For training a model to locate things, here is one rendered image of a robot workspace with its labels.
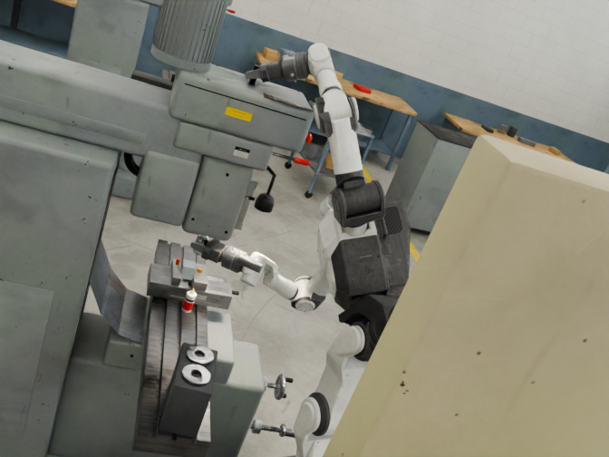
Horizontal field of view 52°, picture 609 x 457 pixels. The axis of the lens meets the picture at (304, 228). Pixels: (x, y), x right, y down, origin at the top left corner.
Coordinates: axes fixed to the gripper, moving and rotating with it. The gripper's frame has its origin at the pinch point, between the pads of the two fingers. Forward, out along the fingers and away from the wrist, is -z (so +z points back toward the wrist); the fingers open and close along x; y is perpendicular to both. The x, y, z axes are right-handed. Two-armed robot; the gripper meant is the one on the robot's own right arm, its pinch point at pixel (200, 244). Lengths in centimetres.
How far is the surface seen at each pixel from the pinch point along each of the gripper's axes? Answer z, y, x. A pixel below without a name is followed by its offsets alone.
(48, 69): -54, -53, 34
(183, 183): -7.3, -28.3, 16.7
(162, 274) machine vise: -14.4, 24.6, -8.1
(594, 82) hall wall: 266, -70, -841
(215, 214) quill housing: 4.6, -18.7, 9.0
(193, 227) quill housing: -1.1, -11.7, 11.6
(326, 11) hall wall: -123, -42, -660
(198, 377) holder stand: 28, 13, 54
